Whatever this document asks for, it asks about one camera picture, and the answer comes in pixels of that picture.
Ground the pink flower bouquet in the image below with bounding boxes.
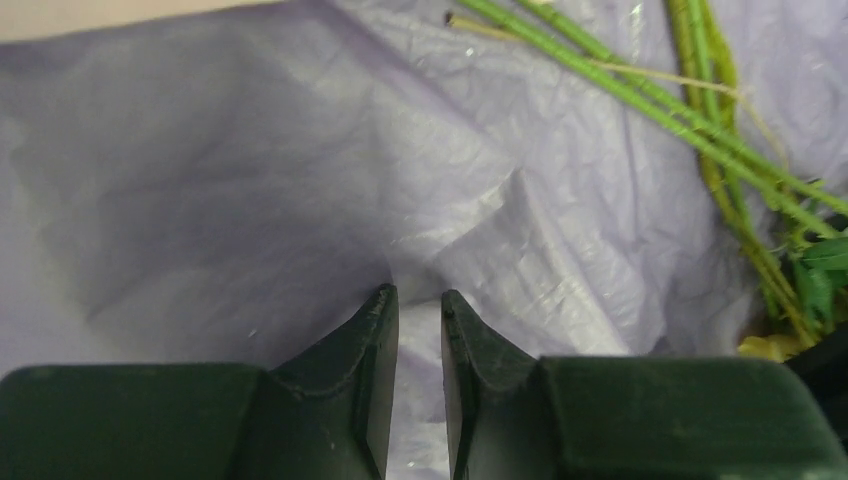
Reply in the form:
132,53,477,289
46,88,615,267
444,1,847,363

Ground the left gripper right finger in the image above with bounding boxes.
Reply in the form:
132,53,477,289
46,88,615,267
441,290,847,479

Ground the purple pink wrapping paper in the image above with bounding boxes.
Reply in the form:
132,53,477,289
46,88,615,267
0,0,848,480

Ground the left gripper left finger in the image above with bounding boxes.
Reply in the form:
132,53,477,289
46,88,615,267
1,284,399,479

